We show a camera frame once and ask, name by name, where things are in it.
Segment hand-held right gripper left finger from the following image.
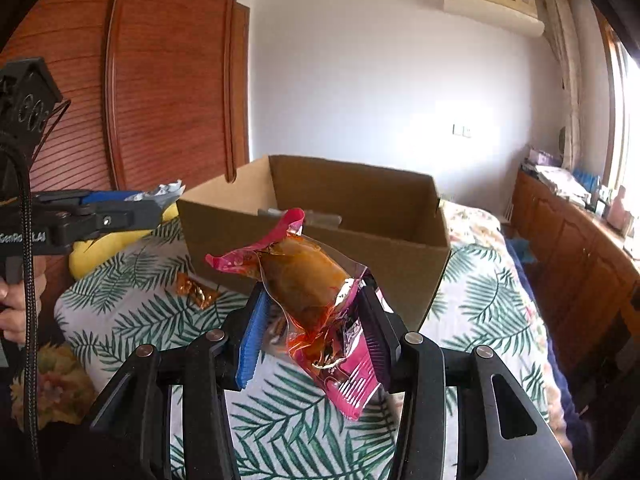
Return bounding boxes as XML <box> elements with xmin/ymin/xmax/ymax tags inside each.
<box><xmin>90</xmin><ymin>282</ymin><xmax>273</xmax><ymax>480</ymax></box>

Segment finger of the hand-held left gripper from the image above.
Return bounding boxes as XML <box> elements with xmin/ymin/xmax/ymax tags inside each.
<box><xmin>35</xmin><ymin>189</ymin><xmax>151</xmax><ymax>207</ymax></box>
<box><xmin>75</xmin><ymin>201</ymin><xmax>168</xmax><ymax>242</ymax></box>

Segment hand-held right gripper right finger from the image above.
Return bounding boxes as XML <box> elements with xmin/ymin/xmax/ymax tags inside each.
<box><xmin>357</xmin><ymin>270</ymin><xmax>578</xmax><ymax>480</ymax></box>

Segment blue white silver snack packet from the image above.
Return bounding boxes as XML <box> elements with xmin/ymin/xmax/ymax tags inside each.
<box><xmin>124</xmin><ymin>180</ymin><xmax>185</xmax><ymax>207</ymax></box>

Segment brown cardboard box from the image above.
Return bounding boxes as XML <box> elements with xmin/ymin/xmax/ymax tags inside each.
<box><xmin>176</xmin><ymin>155</ymin><xmax>452</xmax><ymax>331</ymax></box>

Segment pink orange chicken snack packet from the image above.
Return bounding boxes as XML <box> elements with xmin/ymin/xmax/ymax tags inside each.
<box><xmin>205</xmin><ymin>208</ymin><xmax>388</xmax><ymax>421</ymax></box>

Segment person's left hand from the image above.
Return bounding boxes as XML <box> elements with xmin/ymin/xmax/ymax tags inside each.
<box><xmin>0</xmin><ymin>255</ymin><xmax>48</xmax><ymax>346</ymax></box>

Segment yellow plush toy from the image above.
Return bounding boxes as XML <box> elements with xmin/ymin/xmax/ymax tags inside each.
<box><xmin>69</xmin><ymin>205</ymin><xmax>181</xmax><ymax>279</ymax></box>

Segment golden brown candy wrapper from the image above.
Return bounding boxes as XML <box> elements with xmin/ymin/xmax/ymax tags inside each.
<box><xmin>175</xmin><ymin>272</ymin><xmax>223</xmax><ymax>309</ymax></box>

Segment leaf print blanket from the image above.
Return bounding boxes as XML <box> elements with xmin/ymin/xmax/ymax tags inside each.
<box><xmin>54</xmin><ymin>217</ymin><xmax>566</xmax><ymax>480</ymax></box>

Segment wooden slatted wardrobe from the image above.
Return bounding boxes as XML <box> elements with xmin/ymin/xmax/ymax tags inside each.
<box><xmin>0</xmin><ymin>0</ymin><xmax>251</xmax><ymax>281</ymax></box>

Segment floral bed sheet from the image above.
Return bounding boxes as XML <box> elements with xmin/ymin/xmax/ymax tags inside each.
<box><xmin>440</xmin><ymin>200</ymin><xmax>568</xmax><ymax>441</ymax></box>

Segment floral quilt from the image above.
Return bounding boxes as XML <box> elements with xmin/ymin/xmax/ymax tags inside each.
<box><xmin>10</xmin><ymin>342</ymin><xmax>98</xmax><ymax>426</ymax></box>

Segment dark blue blanket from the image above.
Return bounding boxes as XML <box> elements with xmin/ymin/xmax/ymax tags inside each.
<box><xmin>502</xmin><ymin>237</ymin><xmax>591</xmax><ymax>461</ymax></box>

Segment wooden cabinet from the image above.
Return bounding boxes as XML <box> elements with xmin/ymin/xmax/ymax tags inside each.
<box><xmin>510</xmin><ymin>167</ymin><xmax>640</xmax><ymax>361</ymax></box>

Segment pile of papers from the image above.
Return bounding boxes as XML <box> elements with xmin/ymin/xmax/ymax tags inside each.
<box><xmin>520</xmin><ymin>146</ymin><xmax>588</xmax><ymax>196</ymax></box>

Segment blue boxes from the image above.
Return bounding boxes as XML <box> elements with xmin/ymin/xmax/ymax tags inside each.
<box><xmin>572</xmin><ymin>167</ymin><xmax>601</xmax><ymax>193</ymax></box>

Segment pink container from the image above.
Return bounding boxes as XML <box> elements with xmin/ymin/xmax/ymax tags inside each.
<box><xmin>607</xmin><ymin>185</ymin><xmax>633</xmax><ymax>233</ymax></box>

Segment pale patterned curtain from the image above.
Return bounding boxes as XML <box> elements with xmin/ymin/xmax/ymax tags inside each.
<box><xmin>544</xmin><ymin>0</ymin><xmax>588</xmax><ymax>171</ymax></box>

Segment wooden framed window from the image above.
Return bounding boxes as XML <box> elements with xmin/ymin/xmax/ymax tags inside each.
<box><xmin>595</xmin><ymin>7</ymin><xmax>640</xmax><ymax>196</ymax></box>

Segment black braided cable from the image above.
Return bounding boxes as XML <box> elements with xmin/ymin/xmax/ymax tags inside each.
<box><xmin>0</xmin><ymin>125</ymin><xmax>46</xmax><ymax>480</ymax></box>

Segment wall air conditioner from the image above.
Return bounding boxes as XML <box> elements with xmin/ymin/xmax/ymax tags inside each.
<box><xmin>443</xmin><ymin>0</ymin><xmax>546</xmax><ymax>37</ymax></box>

